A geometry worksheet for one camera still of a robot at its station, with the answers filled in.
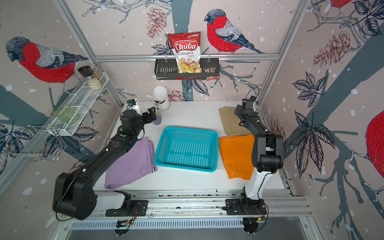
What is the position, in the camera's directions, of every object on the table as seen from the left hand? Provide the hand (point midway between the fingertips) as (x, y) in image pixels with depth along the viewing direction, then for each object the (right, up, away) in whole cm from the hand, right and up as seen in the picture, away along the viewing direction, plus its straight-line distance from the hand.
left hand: (151, 105), depth 81 cm
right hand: (+58, -1, +17) cm, 60 cm away
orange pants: (+52, -30, +11) cm, 61 cm away
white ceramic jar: (-4, +10, +36) cm, 37 cm away
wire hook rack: (-35, -12, -20) cm, 42 cm away
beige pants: (+51, -10, +24) cm, 57 cm away
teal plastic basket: (+20, -28, +14) cm, 37 cm away
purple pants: (-9, -33, +6) cm, 35 cm away
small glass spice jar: (-33, +19, +5) cm, 38 cm away
